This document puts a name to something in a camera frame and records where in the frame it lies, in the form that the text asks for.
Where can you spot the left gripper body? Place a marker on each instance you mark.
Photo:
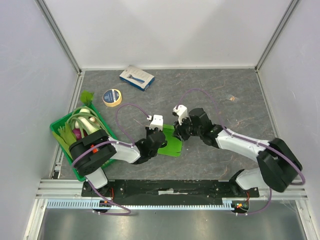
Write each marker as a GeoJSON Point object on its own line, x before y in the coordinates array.
{"type": "Point", "coordinates": [149, 131]}

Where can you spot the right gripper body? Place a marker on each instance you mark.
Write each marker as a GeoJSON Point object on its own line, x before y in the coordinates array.
{"type": "Point", "coordinates": [180, 128]}

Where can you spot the green paper box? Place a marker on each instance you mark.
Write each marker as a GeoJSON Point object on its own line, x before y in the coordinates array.
{"type": "Point", "coordinates": [174, 145]}

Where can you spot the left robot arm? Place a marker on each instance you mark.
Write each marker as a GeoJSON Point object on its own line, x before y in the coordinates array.
{"type": "Point", "coordinates": [90, 153]}

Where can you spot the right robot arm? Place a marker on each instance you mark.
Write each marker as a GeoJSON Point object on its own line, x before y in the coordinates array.
{"type": "Point", "coordinates": [277, 165]}

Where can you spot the white razor box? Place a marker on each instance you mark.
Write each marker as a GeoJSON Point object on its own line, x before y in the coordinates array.
{"type": "Point", "coordinates": [137, 77]}

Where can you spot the masking tape roll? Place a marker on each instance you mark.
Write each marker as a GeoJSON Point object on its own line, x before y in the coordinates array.
{"type": "Point", "coordinates": [112, 97]}

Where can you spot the white toy radish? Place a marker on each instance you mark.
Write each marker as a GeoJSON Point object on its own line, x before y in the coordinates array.
{"type": "Point", "coordinates": [84, 111]}

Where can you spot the purple toy onion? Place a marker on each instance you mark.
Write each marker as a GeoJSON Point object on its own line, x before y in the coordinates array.
{"type": "Point", "coordinates": [79, 134]}

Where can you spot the toy green leaf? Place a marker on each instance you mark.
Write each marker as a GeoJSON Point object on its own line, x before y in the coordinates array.
{"type": "Point", "coordinates": [87, 97]}

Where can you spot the green plastic basket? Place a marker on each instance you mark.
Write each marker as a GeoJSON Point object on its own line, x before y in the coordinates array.
{"type": "Point", "coordinates": [65, 137]}

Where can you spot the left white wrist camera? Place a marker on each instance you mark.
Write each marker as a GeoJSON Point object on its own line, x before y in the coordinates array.
{"type": "Point", "coordinates": [156, 122]}

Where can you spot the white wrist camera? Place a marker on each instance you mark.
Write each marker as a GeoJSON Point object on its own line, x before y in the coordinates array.
{"type": "Point", "coordinates": [156, 122]}
{"type": "Point", "coordinates": [181, 112]}

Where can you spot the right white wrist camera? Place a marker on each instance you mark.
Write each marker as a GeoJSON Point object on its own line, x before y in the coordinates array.
{"type": "Point", "coordinates": [181, 112]}

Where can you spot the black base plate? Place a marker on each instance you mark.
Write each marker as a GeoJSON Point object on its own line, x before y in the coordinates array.
{"type": "Point", "coordinates": [124, 188]}

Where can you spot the slotted cable duct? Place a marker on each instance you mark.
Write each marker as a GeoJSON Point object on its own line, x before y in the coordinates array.
{"type": "Point", "coordinates": [90, 204]}

